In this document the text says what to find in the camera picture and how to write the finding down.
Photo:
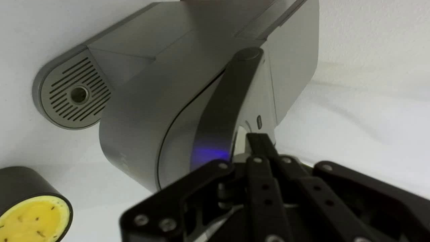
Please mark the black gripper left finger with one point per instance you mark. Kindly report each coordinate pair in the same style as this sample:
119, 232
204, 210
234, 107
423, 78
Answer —
196, 202

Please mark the grey pod coffee machine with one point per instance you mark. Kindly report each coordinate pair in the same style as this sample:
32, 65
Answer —
179, 81

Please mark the dark jar yellow candle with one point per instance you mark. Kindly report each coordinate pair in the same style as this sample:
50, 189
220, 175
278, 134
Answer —
31, 210

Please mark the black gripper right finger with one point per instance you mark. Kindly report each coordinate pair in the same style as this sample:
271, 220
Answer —
349, 197

